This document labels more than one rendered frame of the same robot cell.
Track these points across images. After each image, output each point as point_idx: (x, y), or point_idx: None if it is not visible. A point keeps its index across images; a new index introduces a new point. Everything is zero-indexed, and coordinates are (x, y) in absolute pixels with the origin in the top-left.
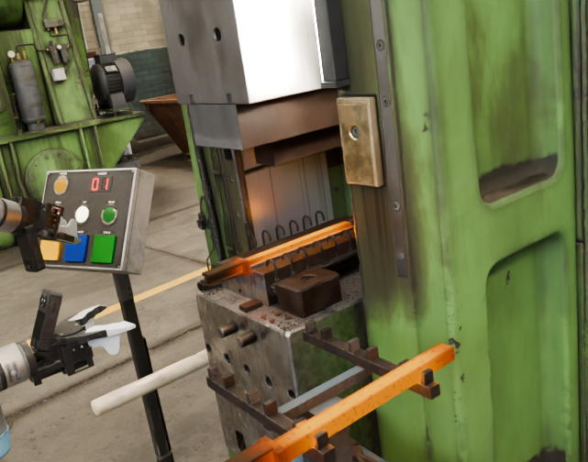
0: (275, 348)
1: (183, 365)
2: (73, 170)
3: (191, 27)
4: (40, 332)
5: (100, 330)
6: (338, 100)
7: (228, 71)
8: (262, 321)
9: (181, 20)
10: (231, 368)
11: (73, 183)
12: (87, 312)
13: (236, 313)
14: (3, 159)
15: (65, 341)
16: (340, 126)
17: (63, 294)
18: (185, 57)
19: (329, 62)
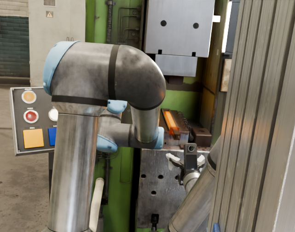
0: (206, 160)
1: (100, 196)
2: (37, 87)
3: (175, 19)
4: (196, 164)
5: (203, 159)
6: (226, 59)
7: (198, 42)
8: (199, 150)
9: (167, 14)
10: (163, 181)
11: (40, 95)
12: (173, 156)
13: (180, 151)
14: None
15: (199, 167)
16: (225, 69)
17: None
18: (163, 31)
19: (231, 45)
